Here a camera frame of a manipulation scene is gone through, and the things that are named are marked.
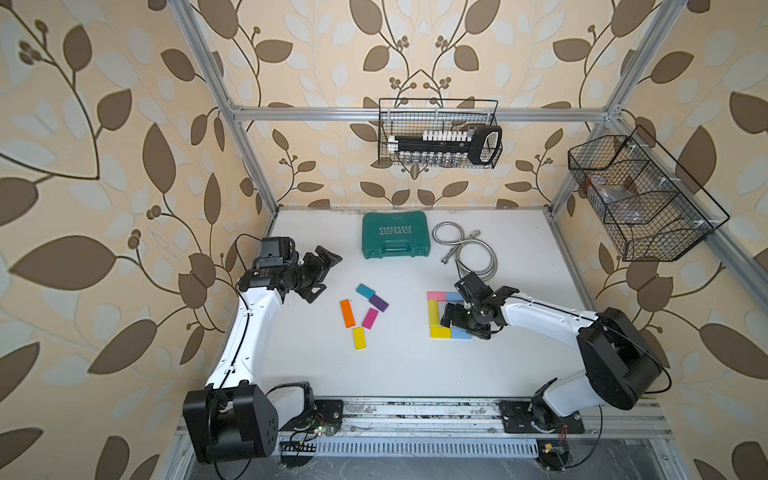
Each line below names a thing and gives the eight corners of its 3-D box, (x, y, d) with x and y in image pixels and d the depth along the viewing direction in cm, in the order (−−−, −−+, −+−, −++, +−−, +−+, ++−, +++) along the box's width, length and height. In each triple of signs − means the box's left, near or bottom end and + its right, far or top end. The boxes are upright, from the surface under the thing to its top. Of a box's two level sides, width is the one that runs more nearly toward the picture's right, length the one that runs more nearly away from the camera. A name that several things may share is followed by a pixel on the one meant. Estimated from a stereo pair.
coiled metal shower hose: (437, 278, 103) (438, 272, 100) (432, 227, 118) (433, 221, 115) (499, 278, 103) (501, 272, 100) (485, 227, 118) (487, 221, 115)
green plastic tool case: (360, 259, 107) (359, 251, 103) (364, 220, 120) (363, 211, 116) (429, 259, 107) (430, 251, 103) (426, 220, 120) (427, 211, 116)
